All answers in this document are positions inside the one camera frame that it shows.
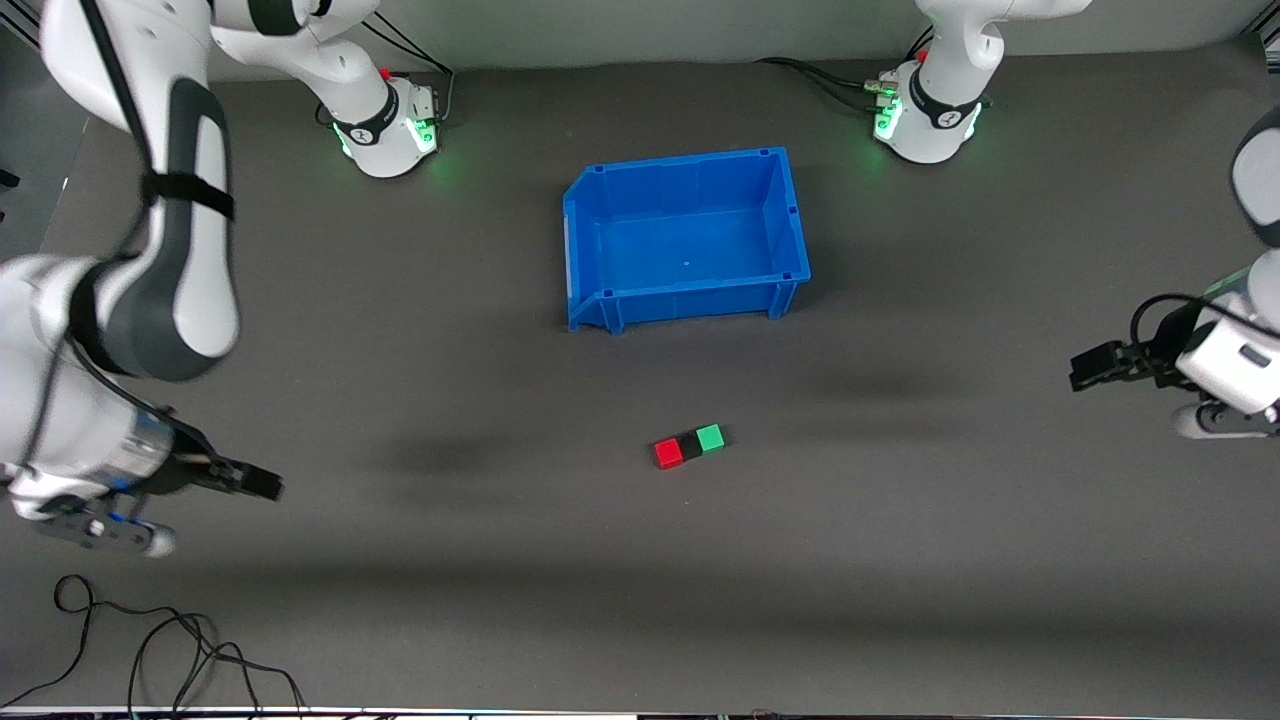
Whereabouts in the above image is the dark grey table mat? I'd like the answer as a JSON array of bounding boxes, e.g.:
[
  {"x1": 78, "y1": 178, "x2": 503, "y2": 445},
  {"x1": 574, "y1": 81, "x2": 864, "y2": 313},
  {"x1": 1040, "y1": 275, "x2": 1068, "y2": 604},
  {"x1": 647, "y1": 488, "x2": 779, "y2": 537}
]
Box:
[{"x1": 0, "y1": 45, "x2": 1280, "y2": 713}]

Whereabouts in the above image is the blue plastic storage bin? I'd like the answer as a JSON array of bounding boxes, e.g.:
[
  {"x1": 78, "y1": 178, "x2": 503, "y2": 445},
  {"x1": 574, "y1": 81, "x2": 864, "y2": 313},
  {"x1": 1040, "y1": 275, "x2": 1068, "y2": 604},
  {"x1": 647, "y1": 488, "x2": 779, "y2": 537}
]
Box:
[{"x1": 562, "y1": 146, "x2": 812, "y2": 335}]

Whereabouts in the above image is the loose thin black cable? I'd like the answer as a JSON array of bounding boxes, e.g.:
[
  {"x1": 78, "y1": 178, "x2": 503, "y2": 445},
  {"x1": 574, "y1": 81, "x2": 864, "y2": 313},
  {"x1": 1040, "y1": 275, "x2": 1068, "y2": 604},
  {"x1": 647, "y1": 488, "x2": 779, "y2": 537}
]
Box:
[{"x1": 0, "y1": 574, "x2": 306, "y2": 713}]

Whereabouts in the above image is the black left arm base cable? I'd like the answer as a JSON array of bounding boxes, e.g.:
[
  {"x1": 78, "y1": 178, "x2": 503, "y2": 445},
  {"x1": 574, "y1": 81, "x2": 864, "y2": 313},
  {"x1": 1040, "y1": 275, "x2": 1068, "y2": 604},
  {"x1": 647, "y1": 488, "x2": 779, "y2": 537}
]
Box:
[{"x1": 755, "y1": 30, "x2": 936, "y2": 113}]

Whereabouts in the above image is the black arm base cable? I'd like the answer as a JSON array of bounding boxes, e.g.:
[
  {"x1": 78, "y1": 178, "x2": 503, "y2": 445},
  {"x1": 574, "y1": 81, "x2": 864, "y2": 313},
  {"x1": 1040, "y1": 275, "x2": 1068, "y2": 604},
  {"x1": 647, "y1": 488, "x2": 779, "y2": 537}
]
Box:
[
  {"x1": 318, "y1": 15, "x2": 456, "y2": 126},
  {"x1": 755, "y1": 30, "x2": 936, "y2": 113}
]

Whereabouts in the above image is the black right arm base cable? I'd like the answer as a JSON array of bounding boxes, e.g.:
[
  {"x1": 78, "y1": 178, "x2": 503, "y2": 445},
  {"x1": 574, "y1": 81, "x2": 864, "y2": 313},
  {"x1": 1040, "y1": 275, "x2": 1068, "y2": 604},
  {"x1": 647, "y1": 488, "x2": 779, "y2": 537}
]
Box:
[{"x1": 318, "y1": 15, "x2": 456, "y2": 126}]

